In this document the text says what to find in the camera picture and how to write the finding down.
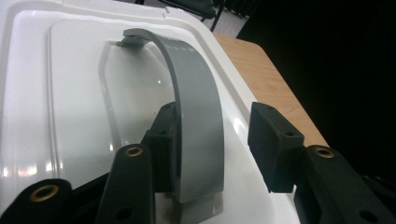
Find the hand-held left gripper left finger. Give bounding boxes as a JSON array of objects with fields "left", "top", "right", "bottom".
[{"left": 140, "top": 101, "right": 181, "bottom": 194}]

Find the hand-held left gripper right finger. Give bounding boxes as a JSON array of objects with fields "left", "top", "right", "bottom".
[{"left": 247, "top": 101, "right": 306, "bottom": 194}]

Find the white box lid grey handle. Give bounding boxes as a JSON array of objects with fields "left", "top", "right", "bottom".
[{"left": 0, "top": 0, "right": 302, "bottom": 224}]

